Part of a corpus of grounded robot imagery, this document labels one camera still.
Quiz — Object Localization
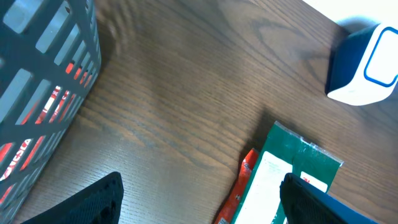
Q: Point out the green white 3M packet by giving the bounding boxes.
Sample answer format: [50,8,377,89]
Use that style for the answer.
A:
[231,121,343,223]

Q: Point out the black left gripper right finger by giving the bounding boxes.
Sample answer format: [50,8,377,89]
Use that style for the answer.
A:
[280,173,374,224]

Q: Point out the red snack packet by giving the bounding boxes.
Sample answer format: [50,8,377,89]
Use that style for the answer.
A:
[214,148,259,224]

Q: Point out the grey plastic mesh basket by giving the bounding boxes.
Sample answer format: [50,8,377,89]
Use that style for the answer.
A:
[1,0,101,223]

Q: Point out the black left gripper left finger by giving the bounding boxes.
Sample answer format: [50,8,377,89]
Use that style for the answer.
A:
[24,172,124,224]

